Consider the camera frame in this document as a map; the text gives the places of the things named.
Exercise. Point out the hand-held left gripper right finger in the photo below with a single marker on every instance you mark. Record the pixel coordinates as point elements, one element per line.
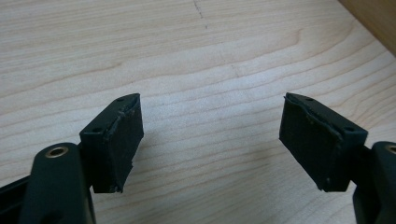
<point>317,146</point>

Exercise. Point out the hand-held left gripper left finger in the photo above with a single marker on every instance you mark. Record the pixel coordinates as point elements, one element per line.
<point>115,146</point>

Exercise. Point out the wooden tea box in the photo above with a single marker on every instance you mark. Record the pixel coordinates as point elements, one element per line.
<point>373,21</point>

